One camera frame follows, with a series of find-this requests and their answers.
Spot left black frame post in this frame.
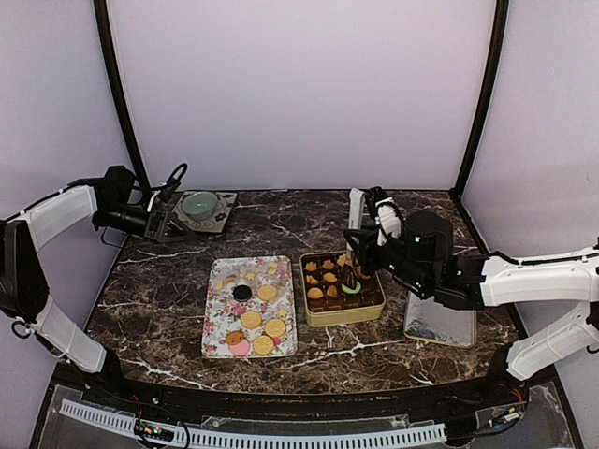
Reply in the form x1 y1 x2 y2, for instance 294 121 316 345
93 0 151 200

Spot gold cookie tin box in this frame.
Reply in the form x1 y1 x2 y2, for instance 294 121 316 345
299 251 386 327

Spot brown round cookie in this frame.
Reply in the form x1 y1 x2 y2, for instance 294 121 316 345
308 287 324 300

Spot metal serving tongs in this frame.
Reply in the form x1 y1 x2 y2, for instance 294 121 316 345
342 188 365 283

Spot chocolate chip cookie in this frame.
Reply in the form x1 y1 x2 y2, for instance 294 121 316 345
226 330 245 346

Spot round waffle cookie bottom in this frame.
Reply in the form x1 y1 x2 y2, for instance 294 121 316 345
253 335 274 356

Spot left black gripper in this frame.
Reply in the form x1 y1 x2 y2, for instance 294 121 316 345
95 201 194 243

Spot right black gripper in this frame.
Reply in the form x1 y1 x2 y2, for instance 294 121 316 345
344 224 433 294

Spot round waffle cookie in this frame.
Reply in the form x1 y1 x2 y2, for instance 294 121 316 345
265 319 286 339
253 335 274 356

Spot pink macaron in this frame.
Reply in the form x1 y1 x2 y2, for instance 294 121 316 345
228 340 251 357

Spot white cable duct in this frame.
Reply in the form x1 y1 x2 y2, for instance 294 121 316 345
59 399 447 449

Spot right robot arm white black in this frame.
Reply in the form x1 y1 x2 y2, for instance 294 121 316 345
344 202 598 406

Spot silver tin lid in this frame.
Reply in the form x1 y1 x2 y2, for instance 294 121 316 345
403 293 476 348

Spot green macaron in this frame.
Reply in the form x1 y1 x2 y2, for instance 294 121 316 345
341 280 362 295

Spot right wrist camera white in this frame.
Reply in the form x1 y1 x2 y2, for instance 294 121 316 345
365 186 403 247

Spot floral square coaster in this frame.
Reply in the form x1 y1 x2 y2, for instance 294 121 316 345
173 191 238 233

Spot black sandwich cookie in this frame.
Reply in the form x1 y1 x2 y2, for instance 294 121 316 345
232 284 253 302

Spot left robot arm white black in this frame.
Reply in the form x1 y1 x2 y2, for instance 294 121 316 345
1 163 191 408

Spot round waffle cookie right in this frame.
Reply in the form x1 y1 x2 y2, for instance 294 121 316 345
265 319 286 339

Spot green ceramic bowl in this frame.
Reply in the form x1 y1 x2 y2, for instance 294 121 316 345
181 191 218 221

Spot floral rectangular tray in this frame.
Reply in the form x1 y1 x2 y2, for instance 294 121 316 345
201 255 298 359

